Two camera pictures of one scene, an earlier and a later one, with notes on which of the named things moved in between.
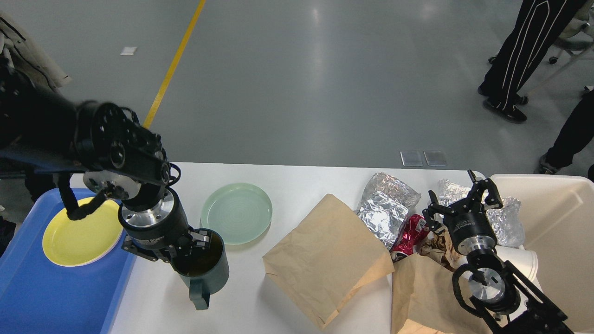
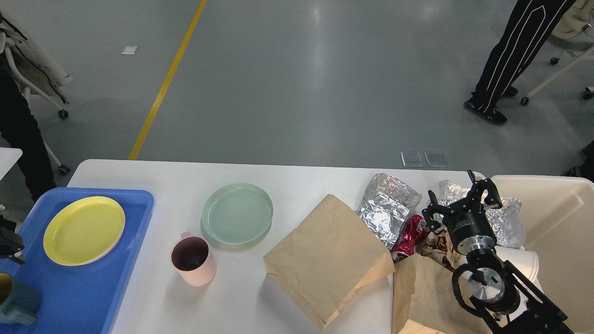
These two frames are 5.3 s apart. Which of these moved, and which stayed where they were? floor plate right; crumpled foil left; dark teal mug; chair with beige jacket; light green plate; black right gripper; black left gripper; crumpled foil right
Moved: dark teal mug; black left gripper
Stayed: light green plate; floor plate right; crumpled foil left; chair with beige jacket; black right gripper; crumpled foil right
